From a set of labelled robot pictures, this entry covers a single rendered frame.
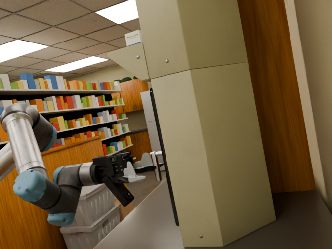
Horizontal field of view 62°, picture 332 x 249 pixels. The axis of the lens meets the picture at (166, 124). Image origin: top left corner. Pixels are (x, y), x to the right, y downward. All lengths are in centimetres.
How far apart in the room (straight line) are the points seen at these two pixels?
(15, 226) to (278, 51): 258
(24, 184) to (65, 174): 17
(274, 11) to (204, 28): 39
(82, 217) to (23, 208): 55
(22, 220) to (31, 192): 221
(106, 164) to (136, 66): 31
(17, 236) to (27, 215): 21
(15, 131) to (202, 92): 61
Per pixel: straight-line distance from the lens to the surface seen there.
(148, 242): 90
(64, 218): 89
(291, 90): 107
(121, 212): 363
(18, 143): 95
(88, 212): 298
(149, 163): 89
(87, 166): 90
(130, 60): 77
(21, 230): 300
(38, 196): 82
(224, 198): 77
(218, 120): 74
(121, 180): 81
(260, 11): 110
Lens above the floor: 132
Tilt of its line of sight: 3 degrees down
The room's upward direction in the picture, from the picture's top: 11 degrees counter-clockwise
